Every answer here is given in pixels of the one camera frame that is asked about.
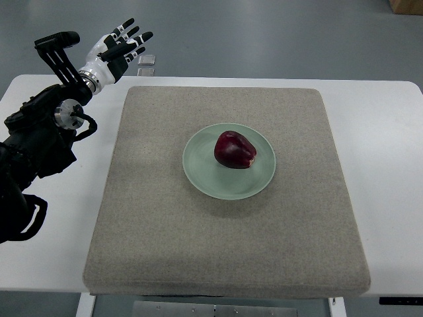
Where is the cardboard box corner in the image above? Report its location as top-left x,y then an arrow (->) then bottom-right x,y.
389,0 -> 423,15

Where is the white table leg left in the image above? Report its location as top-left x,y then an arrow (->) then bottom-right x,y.
75,293 -> 96,317

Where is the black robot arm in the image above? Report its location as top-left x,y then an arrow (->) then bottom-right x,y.
1,31 -> 97,242

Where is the red apple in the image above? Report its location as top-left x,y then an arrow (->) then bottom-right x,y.
213,131 -> 257,169

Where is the black table control panel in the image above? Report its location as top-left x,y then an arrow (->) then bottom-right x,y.
379,297 -> 423,306

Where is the white table leg right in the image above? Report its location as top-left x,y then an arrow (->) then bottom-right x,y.
328,297 -> 347,317

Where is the white table leg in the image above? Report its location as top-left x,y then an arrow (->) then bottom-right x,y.
328,297 -> 347,317
75,293 -> 96,317

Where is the upper clear floor tile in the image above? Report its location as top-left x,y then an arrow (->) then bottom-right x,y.
137,55 -> 156,65

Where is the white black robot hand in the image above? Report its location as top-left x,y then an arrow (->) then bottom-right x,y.
79,18 -> 153,94

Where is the light green plate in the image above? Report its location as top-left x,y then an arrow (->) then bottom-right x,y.
182,123 -> 276,200

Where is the beige fabric cushion mat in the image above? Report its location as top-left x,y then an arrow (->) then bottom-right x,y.
83,86 -> 371,299

